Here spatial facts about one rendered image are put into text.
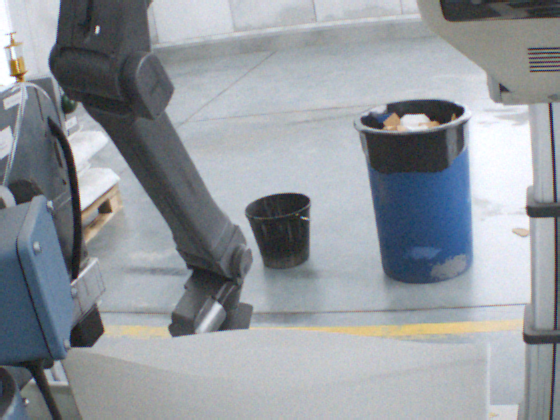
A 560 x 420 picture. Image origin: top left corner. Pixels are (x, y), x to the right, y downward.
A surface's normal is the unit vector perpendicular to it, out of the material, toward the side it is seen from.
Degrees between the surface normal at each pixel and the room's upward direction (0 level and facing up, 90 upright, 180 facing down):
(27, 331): 90
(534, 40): 130
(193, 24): 90
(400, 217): 93
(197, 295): 28
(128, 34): 105
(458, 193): 92
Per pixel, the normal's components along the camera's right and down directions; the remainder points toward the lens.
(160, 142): 0.87, 0.31
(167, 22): -0.25, 0.39
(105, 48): -0.43, 0.26
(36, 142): 0.95, -0.05
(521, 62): -0.13, 0.89
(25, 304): 0.15, 0.33
